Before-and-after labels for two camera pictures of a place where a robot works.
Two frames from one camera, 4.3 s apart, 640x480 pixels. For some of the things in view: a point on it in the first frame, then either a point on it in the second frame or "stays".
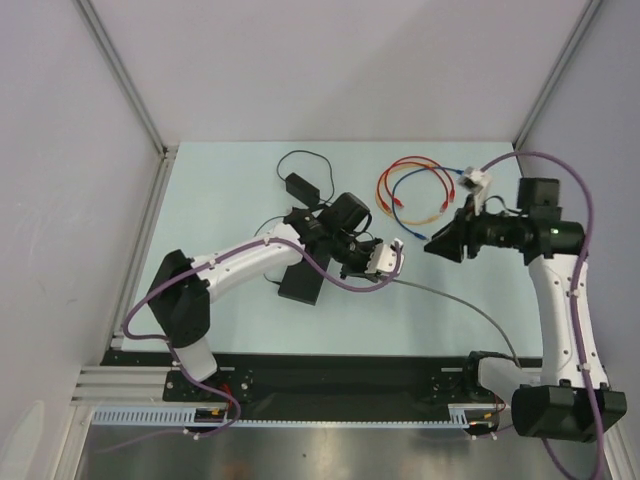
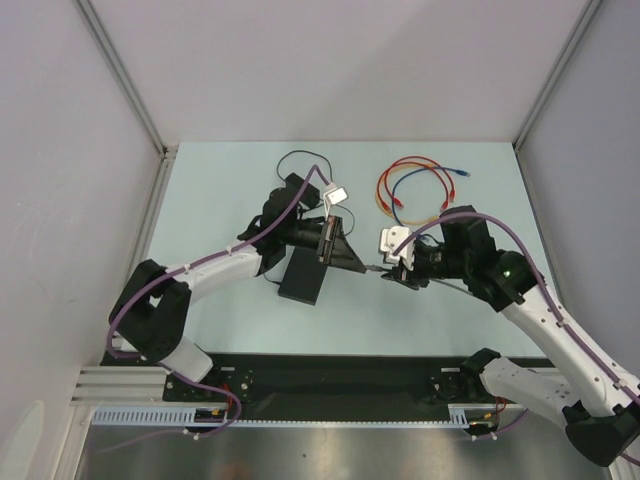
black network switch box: (303, 282) stays
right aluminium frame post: (589, 11) stays
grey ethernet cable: (468, 308) → (384, 269)
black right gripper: (463, 235) → (406, 271)
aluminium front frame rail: (113, 385) stays
